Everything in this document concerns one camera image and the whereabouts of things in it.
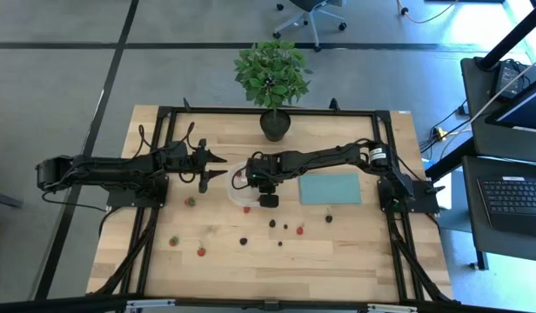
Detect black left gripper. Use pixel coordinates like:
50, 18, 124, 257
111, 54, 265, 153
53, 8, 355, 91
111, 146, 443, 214
163, 138, 229, 195

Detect clear plastic tupperware container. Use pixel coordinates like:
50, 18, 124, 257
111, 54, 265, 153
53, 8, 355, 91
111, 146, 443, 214
226, 161, 263, 208

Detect teal folded cloth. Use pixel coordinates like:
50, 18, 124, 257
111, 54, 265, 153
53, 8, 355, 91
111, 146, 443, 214
298, 173, 364, 206

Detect green plant in black pot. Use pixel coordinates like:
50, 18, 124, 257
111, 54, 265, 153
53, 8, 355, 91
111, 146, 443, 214
232, 39, 313, 143

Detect white office chair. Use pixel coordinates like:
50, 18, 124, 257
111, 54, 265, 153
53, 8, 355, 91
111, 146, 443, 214
271, 0, 348, 53

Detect black crossbar silver brackets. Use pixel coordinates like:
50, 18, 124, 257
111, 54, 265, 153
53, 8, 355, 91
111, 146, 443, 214
0, 294, 536, 313

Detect grey floor object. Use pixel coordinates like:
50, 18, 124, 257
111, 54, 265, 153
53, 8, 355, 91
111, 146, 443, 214
0, 189, 24, 210

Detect black desk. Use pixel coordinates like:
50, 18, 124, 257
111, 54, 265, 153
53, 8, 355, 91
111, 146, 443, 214
424, 56, 536, 182
461, 155, 536, 270

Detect black laptop keyboard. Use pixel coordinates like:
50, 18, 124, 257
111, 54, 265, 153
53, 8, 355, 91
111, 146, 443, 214
476, 176, 536, 239

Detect black power brick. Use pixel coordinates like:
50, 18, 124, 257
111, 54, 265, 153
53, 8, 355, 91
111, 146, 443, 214
493, 60, 524, 101

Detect dark display screen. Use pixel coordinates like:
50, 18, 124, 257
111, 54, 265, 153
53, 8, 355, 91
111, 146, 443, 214
485, 73, 536, 134

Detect black pole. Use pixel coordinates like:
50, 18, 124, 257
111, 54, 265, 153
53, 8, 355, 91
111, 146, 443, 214
475, 0, 536, 71

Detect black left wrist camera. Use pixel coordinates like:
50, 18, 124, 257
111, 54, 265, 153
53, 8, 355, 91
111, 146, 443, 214
165, 141, 189, 159

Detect black aluminium table frame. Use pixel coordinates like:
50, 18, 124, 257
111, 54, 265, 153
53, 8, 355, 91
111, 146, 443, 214
93, 97, 459, 305

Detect cream cable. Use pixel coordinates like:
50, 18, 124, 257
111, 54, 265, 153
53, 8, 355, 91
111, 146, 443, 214
396, 0, 460, 25

